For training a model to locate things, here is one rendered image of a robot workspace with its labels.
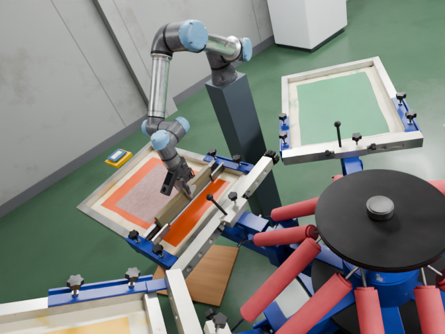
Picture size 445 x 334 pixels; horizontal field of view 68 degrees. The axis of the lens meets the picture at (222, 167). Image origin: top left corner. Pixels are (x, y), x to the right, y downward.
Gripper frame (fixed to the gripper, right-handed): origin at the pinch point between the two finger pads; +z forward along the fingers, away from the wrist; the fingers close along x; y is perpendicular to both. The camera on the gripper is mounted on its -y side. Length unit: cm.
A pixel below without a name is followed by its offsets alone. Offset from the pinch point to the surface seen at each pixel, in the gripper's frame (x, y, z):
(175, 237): -5.4, -17.3, 5.9
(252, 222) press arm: -38.7, -1.0, -2.7
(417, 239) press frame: -94, -5, -31
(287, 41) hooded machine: 152, 340, 90
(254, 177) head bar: -25.9, 20.2, -2.5
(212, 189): -3.1, 12.7, 6.0
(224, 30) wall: 213, 288, 49
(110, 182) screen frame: 56, -8, 3
